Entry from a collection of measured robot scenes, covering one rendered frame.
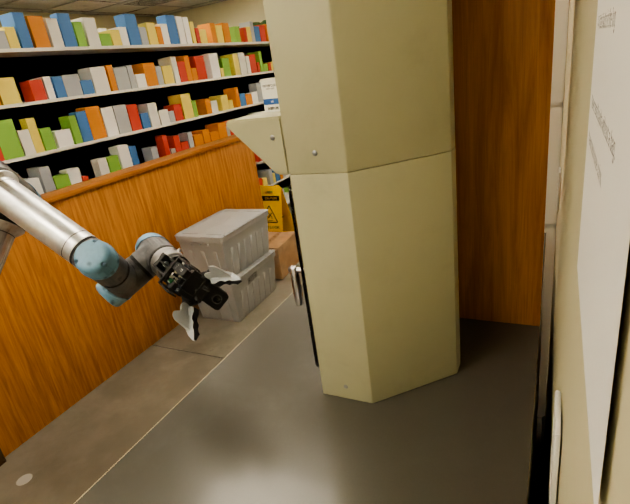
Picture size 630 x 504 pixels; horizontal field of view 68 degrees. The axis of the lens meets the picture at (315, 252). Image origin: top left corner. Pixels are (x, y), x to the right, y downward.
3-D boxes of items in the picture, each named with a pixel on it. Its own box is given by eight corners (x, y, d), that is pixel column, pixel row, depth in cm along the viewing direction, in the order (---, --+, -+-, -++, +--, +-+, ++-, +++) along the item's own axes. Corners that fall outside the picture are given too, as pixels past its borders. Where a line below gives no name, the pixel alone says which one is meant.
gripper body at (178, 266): (167, 295, 94) (146, 271, 102) (197, 312, 100) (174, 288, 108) (191, 265, 95) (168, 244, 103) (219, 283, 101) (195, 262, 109)
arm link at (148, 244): (144, 266, 119) (170, 244, 121) (161, 284, 111) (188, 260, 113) (124, 246, 113) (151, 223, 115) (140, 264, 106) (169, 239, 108)
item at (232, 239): (277, 249, 359) (269, 208, 347) (231, 283, 310) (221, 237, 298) (232, 246, 378) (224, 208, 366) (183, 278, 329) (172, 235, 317)
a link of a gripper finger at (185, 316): (166, 337, 90) (169, 298, 96) (188, 348, 95) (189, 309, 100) (178, 331, 89) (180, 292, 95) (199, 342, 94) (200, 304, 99)
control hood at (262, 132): (355, 140, 108) (351, 95, 104) (288, 175, 81) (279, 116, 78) (311, 143, 113) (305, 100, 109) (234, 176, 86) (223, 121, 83)
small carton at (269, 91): (301, 107, 89) (297, 74, 87) (283, 111, 86) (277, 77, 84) (283, 108, 93) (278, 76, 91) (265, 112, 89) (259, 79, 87)
